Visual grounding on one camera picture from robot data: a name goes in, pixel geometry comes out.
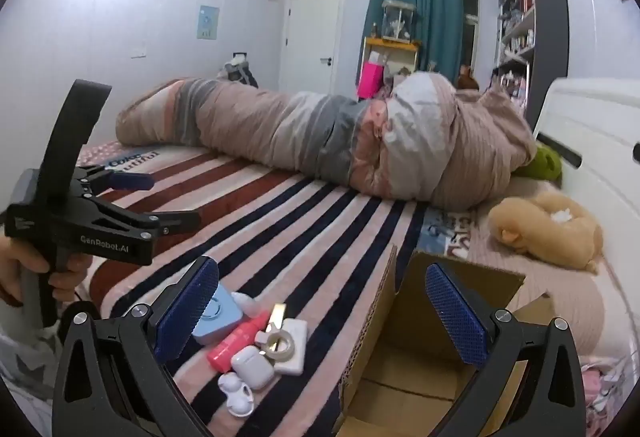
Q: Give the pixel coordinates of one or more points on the teal curtain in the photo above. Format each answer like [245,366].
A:
[435,17]

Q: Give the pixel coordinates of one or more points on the white door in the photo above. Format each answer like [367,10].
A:
[310,42]

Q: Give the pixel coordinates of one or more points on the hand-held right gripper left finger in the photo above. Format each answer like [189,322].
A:
[187,312]

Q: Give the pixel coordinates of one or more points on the brown cardboard box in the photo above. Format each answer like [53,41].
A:
[400,367]

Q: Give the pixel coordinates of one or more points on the clear tape roll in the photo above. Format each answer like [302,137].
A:
[276,344]

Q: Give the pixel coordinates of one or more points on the pale yellow stick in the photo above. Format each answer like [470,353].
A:
[276,314]

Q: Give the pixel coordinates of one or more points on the grey star print clothing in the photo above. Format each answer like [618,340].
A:
[22,362]

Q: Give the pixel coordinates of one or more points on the white bed headboard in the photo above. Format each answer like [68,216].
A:
[600,142]

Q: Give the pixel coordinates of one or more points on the yellow cabinet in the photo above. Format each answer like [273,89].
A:
[390,46]

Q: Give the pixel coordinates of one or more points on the white power bank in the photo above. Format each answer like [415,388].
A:
[295,362]

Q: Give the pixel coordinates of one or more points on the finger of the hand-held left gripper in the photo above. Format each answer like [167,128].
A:
[132,181]
[175,221]

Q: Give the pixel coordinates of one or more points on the red-brown furry item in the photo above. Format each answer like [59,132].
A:
[467,79]

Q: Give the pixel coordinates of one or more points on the rolled pink grey duvet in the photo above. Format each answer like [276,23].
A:
[280,132]

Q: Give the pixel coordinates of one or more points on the tan plush toy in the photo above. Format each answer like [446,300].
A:
[550,232]

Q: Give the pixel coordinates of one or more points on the striped blanket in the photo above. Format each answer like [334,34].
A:
[310,227]

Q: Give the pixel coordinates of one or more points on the pink ribbed pillow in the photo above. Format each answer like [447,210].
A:
[560,297]

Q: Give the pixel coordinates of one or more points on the glass display case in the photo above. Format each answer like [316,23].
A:
[398,19]

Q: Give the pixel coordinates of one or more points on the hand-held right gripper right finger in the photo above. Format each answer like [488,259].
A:
[457,317]

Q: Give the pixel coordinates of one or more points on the pink plastic bottle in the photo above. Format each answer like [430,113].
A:
[235,342]

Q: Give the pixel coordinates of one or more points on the green plush toy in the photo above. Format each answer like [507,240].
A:
[542,164]

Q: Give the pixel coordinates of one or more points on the dark bookshelf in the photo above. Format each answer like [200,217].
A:
[547,17]

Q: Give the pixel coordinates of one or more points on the person's left hand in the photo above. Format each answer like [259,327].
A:
[70,279]

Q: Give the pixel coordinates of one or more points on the small blue wall poster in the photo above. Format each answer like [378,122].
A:
[208,21]

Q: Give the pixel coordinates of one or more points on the pink patterned cloth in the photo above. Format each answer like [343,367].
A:
[602,384]

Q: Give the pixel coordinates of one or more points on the bright pink bag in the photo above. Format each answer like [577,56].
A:
[370,79]

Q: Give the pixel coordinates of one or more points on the light blue triangular gadget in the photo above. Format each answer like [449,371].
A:
[215,317]

